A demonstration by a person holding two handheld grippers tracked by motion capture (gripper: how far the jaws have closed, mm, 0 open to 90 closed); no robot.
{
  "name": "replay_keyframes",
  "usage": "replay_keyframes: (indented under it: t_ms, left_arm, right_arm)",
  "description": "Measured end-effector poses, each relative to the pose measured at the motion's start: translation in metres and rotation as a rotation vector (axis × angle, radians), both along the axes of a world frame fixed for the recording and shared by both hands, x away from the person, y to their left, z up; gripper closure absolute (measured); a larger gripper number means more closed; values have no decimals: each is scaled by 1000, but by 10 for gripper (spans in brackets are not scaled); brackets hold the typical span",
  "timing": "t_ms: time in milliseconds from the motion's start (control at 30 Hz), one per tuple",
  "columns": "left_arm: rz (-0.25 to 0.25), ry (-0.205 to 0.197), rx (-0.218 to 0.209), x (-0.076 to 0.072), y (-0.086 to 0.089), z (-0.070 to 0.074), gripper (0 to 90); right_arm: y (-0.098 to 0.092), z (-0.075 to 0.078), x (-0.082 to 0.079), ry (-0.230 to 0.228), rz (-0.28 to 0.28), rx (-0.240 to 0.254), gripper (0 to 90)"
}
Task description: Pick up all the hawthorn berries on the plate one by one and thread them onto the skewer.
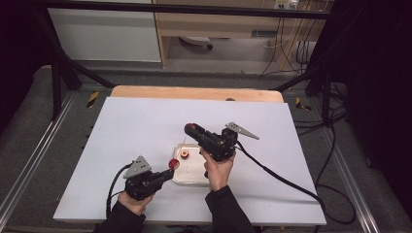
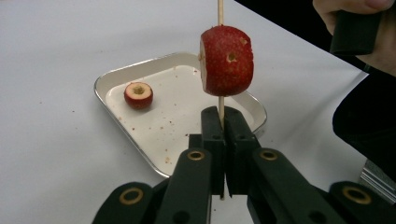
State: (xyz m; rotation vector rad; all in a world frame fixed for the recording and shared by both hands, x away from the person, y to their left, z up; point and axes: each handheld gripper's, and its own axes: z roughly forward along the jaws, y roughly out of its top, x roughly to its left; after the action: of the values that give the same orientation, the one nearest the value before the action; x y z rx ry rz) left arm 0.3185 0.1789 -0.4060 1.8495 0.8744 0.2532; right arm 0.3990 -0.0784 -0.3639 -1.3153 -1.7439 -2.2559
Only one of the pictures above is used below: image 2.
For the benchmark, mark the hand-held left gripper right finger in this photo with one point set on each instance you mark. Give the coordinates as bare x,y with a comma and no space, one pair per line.
238,140

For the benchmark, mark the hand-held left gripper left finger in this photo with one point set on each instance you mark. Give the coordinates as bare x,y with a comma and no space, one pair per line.
214,140

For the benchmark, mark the square metal tray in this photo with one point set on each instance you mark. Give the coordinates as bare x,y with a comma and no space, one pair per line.
174,124

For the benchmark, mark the silver metal rail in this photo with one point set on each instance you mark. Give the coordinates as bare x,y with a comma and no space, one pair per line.
378,180

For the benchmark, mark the wooden skewer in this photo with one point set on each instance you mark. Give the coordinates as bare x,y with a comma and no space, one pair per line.
220,12

